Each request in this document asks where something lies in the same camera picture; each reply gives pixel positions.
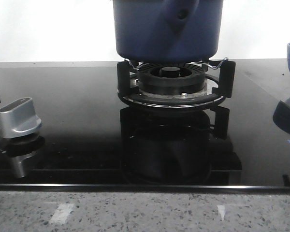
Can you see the black glass cooktop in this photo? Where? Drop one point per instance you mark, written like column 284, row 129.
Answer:
column 90, row 140

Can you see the black gas burner head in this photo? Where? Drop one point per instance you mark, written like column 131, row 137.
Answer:
column 171, row 79

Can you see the silver stove knob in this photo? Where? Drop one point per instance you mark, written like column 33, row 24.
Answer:
column 19, row 119

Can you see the black pot support grate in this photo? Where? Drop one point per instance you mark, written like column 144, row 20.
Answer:
column 219, row 79

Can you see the blue cooking pot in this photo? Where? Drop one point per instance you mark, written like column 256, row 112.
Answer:
column 167, row 31

